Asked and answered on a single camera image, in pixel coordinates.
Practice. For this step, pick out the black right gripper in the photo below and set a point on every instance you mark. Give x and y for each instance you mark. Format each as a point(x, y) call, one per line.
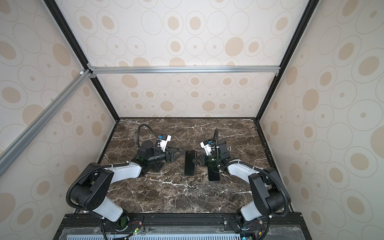
point(202, 162)

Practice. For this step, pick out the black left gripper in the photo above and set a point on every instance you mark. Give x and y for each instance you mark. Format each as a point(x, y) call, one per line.
point(169, 155)

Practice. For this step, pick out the black smartphone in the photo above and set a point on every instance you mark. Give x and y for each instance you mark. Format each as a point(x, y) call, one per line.
point(213, 174)
point(190, 166)

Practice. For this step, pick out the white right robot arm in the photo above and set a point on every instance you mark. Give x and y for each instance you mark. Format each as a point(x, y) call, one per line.
point(270, 197)

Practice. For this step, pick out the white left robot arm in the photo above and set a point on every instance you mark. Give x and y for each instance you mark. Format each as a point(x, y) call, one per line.
point(89, 191)

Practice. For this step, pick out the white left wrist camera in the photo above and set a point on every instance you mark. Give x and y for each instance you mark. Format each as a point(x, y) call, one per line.
point(162, 141)

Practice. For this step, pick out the silver aluminium rail back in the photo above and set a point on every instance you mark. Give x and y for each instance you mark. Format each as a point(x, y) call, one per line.
point(182, 70)

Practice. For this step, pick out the silver aluminium rail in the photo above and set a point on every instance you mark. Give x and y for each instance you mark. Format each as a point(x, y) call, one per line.
point(26, 137)
point(182, 70)

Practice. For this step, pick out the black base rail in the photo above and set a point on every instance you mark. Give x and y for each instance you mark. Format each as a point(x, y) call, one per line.
point(183, 227)

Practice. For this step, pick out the silver aluminium rail left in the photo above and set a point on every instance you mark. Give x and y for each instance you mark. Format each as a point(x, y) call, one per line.
point(26, 137)

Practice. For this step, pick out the black corner frame post left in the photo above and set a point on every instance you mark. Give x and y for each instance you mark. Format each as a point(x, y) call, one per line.
point(60, 20)

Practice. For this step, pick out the black corner frame post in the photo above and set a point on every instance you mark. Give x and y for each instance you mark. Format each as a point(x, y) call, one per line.
point(302, 25)
point(60, 20)

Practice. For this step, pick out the black corner frame post right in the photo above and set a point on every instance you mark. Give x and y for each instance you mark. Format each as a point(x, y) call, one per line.
point(302, 25)

